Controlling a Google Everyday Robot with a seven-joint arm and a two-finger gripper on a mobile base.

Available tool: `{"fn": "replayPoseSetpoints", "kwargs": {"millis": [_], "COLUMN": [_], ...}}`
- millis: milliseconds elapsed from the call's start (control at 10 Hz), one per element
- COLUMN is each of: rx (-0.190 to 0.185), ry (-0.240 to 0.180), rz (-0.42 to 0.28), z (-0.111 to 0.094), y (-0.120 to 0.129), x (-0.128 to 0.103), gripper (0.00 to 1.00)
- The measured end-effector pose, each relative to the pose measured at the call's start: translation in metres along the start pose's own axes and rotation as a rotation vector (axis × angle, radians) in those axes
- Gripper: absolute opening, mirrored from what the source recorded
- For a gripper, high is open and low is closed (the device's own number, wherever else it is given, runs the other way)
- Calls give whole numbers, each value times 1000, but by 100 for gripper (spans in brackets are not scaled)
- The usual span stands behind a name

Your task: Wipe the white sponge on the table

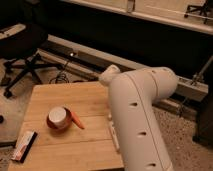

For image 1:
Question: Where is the black office chair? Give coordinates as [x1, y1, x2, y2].
[0, 24, 62, 98]

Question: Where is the black cable on floor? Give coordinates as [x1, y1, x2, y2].
[49, 59, 88, 85]

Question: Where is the orange carrot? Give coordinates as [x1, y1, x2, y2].
[71, 112, 85, 129]

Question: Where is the white cup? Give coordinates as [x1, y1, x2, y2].
[48, 107, 66, 127]

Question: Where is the orange bowl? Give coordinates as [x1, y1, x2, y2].
[46, 107, 72, 131]

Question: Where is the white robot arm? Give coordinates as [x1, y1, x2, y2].
[99, 65, 178, 171]

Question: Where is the long metal floor rail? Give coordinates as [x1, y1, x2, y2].
[40, 35, 209, 102]

